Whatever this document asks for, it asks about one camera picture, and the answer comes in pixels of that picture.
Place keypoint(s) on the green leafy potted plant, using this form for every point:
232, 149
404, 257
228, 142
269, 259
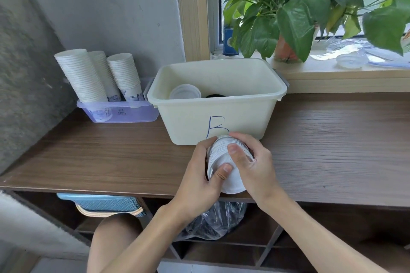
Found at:
294, 4

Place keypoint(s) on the person's right forearm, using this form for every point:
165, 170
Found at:
314, 237

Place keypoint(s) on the short white cup stack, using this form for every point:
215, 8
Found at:
126, 74

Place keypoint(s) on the orange plant pot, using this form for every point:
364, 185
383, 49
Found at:
283, 50

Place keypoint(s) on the person's left thumb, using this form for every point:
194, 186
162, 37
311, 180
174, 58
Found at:
221, 173

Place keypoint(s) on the tall white cup stack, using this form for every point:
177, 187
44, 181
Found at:
83, 77

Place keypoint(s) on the blue cushioned stool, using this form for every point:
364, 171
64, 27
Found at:
102, 204

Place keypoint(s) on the person's right hand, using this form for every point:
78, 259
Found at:
259, 172

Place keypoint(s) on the window frame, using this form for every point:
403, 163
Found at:
198, 10

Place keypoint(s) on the person's left forearm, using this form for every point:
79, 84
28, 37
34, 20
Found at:
150, 240

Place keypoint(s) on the person's left hand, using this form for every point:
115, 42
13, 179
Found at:
192, 186

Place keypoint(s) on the clear plastic bag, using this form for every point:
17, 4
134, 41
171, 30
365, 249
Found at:
214, 221

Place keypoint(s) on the clear plastic dome lid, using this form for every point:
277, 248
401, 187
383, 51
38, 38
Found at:
351, 60

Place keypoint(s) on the slim white cup stack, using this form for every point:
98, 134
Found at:
105, 74

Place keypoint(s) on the black round lid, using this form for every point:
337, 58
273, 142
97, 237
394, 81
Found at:
215, 95

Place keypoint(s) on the person's right thumb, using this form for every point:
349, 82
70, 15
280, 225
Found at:
236, 156

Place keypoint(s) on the cream plastic bin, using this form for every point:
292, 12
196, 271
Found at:
224, 103

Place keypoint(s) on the stack of white paper cups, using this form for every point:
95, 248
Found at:
228, 167

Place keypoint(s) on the clear purple plastic tray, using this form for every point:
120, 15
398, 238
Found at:
128, 112

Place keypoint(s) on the clear plastic wrapping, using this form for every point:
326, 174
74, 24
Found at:
368, 50

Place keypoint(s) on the blue box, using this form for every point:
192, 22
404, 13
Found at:
229, 42

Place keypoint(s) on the person's leg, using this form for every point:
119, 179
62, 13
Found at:
112, 244

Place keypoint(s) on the wooden shelf frame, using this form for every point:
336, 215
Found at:
256, 244

